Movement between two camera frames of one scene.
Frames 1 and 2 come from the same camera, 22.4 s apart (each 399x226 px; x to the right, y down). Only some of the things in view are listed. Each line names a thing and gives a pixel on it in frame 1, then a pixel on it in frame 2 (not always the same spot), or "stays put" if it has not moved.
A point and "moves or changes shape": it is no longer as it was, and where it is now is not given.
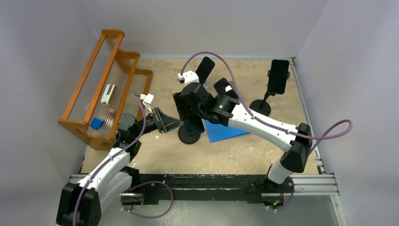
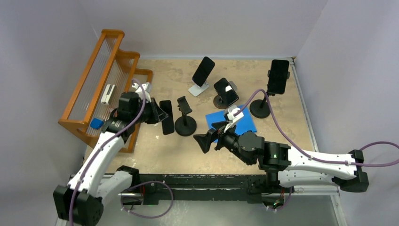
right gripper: [181, 101] -> [205, 141]
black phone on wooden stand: [223, 87] stays put
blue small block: [96, 123] stays put
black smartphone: [194, 125] -> [167, 123]
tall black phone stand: [261, 106] stays put
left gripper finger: [172, 126] -> [162, 120]
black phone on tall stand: [278, 78] stays put
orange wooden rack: [114, 86] stays put
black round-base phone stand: [184, 137] moves or changes shape
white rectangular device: [108, 94] stays put
